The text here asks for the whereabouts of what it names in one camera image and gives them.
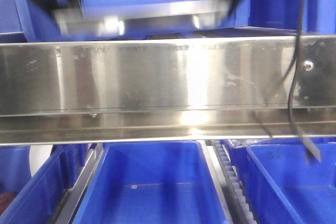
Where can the silver steel tray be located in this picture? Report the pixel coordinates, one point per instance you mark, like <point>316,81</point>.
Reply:
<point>146,18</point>

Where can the blue upper crate right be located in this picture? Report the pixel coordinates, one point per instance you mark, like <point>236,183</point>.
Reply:
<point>319,16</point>

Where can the blue upper crate left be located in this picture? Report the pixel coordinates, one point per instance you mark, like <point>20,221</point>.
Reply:
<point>11,29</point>

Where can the blue lower bin right front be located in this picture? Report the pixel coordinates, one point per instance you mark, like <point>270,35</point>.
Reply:
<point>282,184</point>

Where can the blue bin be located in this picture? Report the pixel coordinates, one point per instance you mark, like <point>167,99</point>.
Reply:
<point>153,182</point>
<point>33,198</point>
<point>282,184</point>

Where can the blue lower bin left front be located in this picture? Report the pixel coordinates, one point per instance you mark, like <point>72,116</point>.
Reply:
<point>33,198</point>

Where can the blue lower bin centre front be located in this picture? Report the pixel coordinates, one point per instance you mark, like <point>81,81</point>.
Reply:
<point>153,182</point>

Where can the roller track right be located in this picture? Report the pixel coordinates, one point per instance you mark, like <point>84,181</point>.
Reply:
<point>237,202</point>

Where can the rail screw right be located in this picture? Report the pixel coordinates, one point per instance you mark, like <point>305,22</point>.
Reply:
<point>308,65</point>

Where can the stainless steel shelf front rail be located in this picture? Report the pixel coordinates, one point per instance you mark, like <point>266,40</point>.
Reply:
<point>175,89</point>

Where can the metal divider rail left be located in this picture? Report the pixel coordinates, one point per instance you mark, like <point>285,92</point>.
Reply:
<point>70,203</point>

